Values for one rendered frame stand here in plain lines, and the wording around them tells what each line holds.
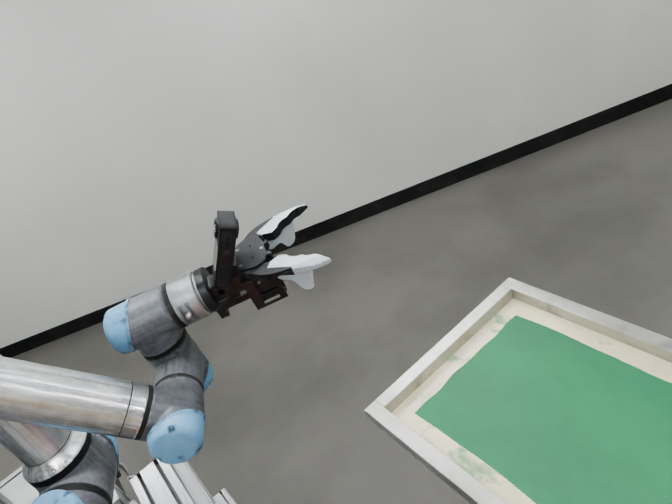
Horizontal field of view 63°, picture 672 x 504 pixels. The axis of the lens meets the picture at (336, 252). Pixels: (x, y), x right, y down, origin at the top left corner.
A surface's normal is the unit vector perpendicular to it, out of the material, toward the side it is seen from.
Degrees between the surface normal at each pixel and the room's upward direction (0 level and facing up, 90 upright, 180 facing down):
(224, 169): 90
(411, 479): 0
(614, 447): 0
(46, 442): 90
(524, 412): 0
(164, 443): 90
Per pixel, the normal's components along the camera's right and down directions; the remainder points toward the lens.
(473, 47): 0.11, 0.52
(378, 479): -0.36, -0.77
